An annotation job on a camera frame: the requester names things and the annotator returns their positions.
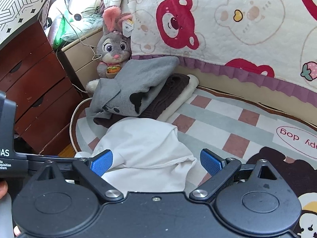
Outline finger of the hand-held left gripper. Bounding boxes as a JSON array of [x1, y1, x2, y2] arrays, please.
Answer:
[[27, 154, 87, 175]]

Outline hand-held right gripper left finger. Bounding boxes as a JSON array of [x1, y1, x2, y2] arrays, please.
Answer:
[[32, 150, 123, 202]]

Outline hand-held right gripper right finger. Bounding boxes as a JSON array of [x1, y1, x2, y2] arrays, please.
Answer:
[[189, 149, 279, 200]]

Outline white T-shirt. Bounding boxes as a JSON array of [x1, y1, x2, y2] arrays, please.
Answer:
[[74, 118, 197, 192]]

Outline person's left hand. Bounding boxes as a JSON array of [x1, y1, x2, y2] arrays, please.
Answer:
[[0, 180, 8, 200]]

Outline red-brown wooden drawer chest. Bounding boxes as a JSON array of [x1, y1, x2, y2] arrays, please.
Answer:
[[0, 20, 85, 155]]

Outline cream folded garment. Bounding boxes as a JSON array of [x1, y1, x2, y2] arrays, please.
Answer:
[[158, 74, 200, 123]]

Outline dark brown folded garment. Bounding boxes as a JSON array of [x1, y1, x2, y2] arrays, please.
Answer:
[[94, 73, 191, 128]]

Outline grey knit sweater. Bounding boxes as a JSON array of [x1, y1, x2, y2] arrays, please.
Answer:
[[89, 57, 180, 118]]

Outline beige nightstand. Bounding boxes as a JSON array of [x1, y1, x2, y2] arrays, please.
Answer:
[[61, 28, 106, 92]]

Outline grey bunny plush toy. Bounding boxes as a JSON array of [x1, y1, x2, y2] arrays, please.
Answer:
[[86, 7, 134, 93]]

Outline bear print quilted bedspread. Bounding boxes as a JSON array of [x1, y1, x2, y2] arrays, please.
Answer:
[[100, 0, 317, 98]]

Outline black and white patterned cloth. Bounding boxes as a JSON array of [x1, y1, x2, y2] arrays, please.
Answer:
[[0, 0, 67, 45]]

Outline white hang tag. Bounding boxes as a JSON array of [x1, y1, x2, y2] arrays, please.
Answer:
[[122, 20, 135, 37]]

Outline beige bed frame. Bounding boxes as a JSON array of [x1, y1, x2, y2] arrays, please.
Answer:
[[173, 64, 317, 124]]

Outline thin white cable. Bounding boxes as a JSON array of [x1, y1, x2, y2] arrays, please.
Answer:
[[57, 5, 102, 60]]

